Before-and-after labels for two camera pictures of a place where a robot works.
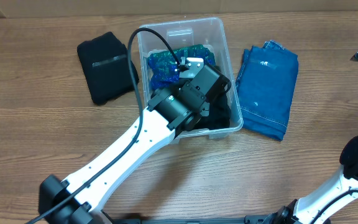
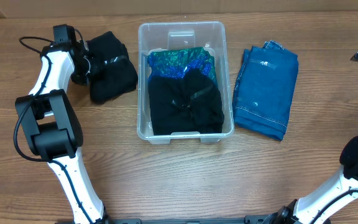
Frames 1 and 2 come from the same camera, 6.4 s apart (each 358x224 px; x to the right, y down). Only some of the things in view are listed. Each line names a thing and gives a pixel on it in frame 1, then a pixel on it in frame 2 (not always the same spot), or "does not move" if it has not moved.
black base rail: (251, 219) does not move
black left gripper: (206, 108) → (82, 79)
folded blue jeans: (265, 82) does not move
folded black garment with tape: (105, 63) does not move
